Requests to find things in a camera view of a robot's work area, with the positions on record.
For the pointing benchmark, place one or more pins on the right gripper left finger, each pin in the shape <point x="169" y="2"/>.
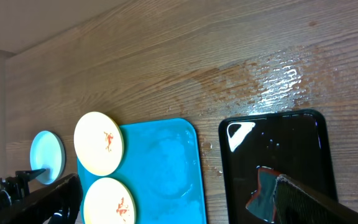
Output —
<point x="58" y="202"/>

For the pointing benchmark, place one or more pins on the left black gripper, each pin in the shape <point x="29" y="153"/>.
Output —
<point x="14" y="189"/>

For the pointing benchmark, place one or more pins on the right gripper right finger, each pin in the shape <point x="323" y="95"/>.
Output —
<point x="297" y="203"/>

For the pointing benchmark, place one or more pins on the light blue plate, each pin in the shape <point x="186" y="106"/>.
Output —
<point x="47" y="152"/>

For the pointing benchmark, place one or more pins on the yellow plate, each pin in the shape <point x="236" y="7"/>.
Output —
<point x="109" y="201"/>
<point x="98" y="143"/>

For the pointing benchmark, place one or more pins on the orange sponge with green pad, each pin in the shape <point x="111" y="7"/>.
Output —
<point x="261" y="204"/>

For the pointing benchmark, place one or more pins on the black plastic tray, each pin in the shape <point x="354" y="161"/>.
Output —
<point x="294" y="143"/>

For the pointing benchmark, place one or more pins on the teal plastic tray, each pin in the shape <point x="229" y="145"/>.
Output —
<point x="161" y="168"/>

